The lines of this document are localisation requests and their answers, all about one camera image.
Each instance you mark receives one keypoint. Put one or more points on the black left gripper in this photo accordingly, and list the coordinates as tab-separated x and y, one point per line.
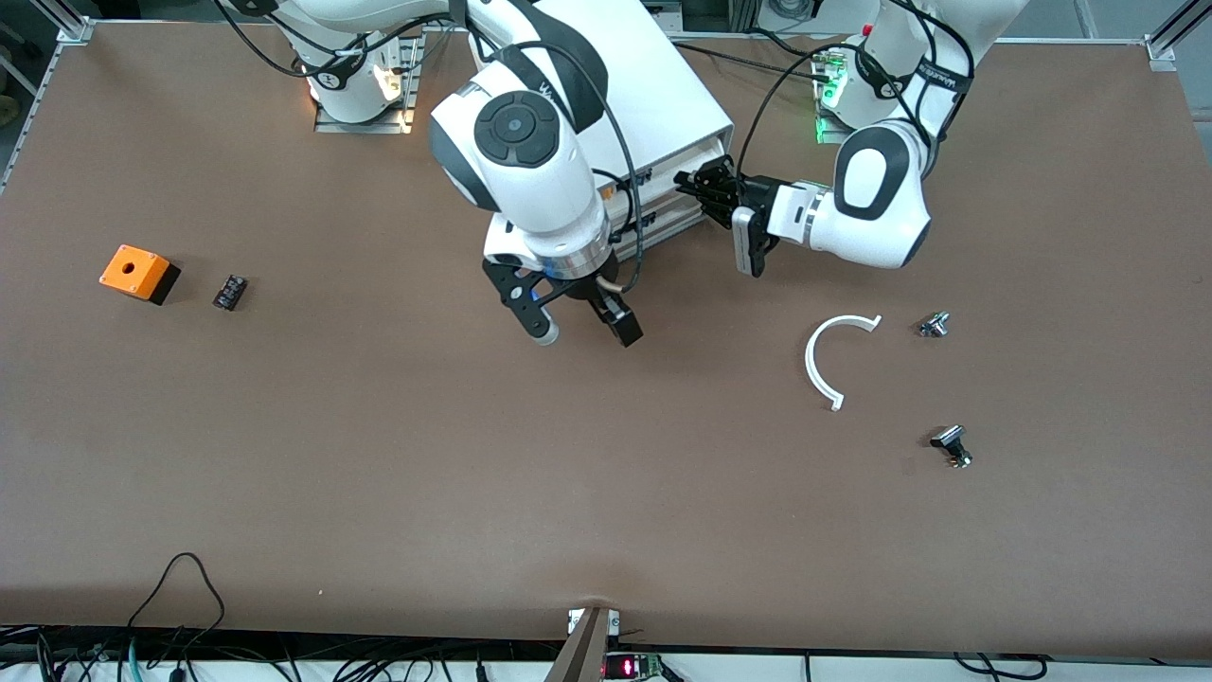
750	196

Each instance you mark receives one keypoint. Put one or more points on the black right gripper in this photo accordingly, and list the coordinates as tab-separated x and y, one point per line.
589	288

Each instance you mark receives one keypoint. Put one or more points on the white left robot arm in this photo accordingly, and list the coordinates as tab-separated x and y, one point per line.
881	199

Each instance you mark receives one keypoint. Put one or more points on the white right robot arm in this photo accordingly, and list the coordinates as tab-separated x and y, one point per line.
530	161

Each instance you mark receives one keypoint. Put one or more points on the white drawer cabinet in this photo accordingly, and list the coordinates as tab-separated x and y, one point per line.
672	85

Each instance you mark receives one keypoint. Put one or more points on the black headed push button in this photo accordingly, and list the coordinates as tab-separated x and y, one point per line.
950	439

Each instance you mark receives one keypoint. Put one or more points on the orange button box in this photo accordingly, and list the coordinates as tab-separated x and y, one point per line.
133	268

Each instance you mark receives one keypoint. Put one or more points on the red display circuit board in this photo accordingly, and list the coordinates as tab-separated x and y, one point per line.
630	668

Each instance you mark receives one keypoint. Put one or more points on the small black contact block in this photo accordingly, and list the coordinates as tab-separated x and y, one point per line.
230	292

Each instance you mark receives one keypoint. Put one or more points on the aluminium table corner profile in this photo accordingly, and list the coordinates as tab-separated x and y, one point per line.
76	28
1163	47

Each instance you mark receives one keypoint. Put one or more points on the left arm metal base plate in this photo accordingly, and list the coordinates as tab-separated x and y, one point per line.
824	133

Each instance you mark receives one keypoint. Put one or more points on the white curved plastic bracket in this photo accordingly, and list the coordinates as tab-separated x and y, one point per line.
809	362

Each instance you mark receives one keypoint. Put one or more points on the small silver switch part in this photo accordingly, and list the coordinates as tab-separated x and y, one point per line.
935	326

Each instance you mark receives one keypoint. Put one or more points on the grey camera mount bar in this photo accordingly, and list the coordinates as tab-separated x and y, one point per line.
587	654

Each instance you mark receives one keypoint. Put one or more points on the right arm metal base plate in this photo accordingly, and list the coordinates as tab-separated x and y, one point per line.
327	125

